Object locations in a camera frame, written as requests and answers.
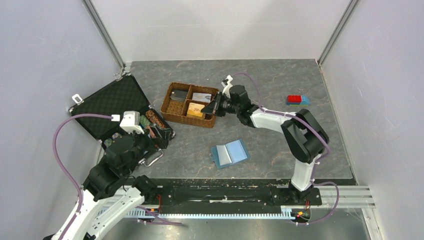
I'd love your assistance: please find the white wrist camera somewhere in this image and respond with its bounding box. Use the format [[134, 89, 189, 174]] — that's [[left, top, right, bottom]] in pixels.
[[119, 110, 145, 134], [221, 75, 233, 98]]

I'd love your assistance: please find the black VIP card stack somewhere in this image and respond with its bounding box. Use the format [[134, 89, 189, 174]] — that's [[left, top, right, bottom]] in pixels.
[[170, 89, 189, 102]]

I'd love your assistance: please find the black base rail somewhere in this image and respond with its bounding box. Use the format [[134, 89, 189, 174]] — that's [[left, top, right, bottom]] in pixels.
[[114, 177, 323, 216]]

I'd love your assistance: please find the red blue toy brick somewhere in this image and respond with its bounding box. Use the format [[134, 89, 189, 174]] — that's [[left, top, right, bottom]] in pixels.
[[285, 95, 310, 106]]

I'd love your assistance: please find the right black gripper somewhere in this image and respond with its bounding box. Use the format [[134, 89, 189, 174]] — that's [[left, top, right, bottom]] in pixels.
[[201, 91, 240, 118]]

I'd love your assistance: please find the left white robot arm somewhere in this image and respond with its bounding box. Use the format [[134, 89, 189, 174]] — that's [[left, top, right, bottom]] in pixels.
[[45, 125, 174, 240]]

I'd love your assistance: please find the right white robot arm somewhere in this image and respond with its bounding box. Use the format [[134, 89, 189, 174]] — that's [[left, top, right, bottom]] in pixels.
[[201, 85, 330, 204]]

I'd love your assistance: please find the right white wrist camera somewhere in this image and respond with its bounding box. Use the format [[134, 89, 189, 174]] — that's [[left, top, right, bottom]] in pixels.
[[221, 75, 233, 98]]

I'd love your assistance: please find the silver VIP card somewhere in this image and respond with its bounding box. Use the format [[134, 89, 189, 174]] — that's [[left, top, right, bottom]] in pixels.
[[191, 92, 213, 103]]

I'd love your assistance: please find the brown woven divided basket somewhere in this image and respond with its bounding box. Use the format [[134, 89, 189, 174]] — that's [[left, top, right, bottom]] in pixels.
[[160, 82, 219, 129]]

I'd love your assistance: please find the blue card holder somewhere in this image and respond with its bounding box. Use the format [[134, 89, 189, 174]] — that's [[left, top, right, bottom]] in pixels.
[[210, 139, 251, 169]]

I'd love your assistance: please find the orange black chip row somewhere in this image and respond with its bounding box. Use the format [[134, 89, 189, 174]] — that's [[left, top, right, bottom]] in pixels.
[[145, 109, 168, 130]]

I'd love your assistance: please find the black poker chip case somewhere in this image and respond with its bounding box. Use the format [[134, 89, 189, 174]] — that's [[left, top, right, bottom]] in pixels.
[[68, 73, 176, 167]]

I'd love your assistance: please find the gold VIP card stack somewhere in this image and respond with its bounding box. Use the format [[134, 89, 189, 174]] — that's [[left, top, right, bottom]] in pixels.
[[186, 109, 206, 120]]

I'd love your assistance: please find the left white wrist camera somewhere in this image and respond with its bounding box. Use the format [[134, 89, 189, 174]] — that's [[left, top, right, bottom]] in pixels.
[[119, 110, 145, 134]]

